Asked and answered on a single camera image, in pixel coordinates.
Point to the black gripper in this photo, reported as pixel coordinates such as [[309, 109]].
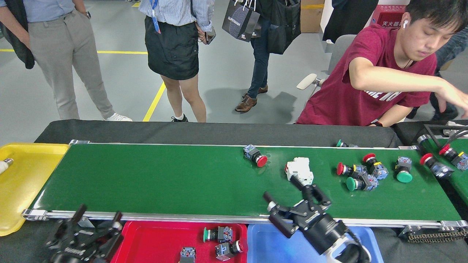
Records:
[[323, 232], [76, 252]]

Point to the yellow push button switch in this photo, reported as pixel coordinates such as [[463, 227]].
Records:
[[187, 254]]

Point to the seated person's left forearm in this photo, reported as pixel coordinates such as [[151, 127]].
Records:
[[391, 117]]

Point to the seated person's right forearm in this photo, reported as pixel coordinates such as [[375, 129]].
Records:
[[402, 82]]

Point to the red plastic tray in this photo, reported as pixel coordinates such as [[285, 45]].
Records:
[[146, 241]]

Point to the blue plastic tray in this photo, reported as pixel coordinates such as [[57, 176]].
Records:
[[263, 248]]

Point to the yellow plastic tray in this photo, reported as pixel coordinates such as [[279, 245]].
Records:
[[29, 190]]

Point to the long green conveyor belt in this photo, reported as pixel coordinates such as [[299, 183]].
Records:
[[164, 182]]

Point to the green feeder conveyor belt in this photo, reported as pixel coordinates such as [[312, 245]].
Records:
[[462, 182]]

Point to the seated person's right hand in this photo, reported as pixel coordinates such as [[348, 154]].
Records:
[[455, 96]]

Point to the white cylinder silver tip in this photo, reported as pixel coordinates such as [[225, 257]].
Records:
[[4, 166]]

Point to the seated person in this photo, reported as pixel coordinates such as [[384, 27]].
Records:
[[347, 91]]

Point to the standing person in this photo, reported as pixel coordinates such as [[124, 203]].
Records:
[[347, 22], [451, 47], [58, 51], [172, 47], [260, 62]]

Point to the black tote bag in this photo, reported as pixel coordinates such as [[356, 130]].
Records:
[[283, 29]]

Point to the cardboard box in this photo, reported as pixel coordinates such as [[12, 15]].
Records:
[[310, 18]]

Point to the smartphone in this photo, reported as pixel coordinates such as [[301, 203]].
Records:
[[210, 36]]

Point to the dark printed shopping bag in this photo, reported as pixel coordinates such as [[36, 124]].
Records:
[[239, 22]]

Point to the red fire extinguisher cabinet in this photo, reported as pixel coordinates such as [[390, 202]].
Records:
[[384, 16]]

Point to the blue ID badge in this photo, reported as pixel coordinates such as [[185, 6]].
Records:
[[156, 25]]

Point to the black metal guide frame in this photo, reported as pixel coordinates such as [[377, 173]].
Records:
[[431, 135]]

